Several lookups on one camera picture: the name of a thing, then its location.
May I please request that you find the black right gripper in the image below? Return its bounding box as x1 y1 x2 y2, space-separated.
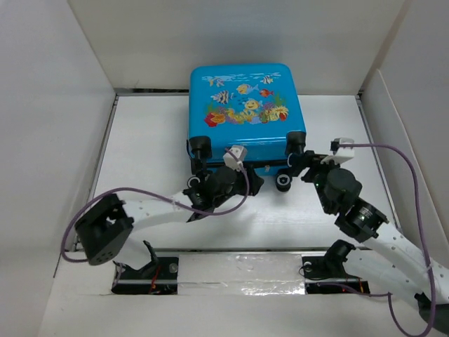
288 150 340 214

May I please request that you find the blue child suitcase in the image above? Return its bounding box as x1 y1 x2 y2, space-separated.
187 63 307 192

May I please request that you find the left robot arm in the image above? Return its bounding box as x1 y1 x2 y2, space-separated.
74 165 264 266

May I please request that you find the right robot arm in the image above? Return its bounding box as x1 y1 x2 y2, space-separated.
287 151 448 334

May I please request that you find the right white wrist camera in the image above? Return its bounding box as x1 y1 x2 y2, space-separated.
321 138 355 165

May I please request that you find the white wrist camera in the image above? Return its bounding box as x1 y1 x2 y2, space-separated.
321 138 355 165
222 145 248 171

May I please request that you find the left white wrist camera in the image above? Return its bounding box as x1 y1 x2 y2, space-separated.
222 145 248 171

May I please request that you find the metal base rail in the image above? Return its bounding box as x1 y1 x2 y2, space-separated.
69 247 376 294

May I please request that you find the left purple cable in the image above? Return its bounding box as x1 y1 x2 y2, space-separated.
61 149 250 263

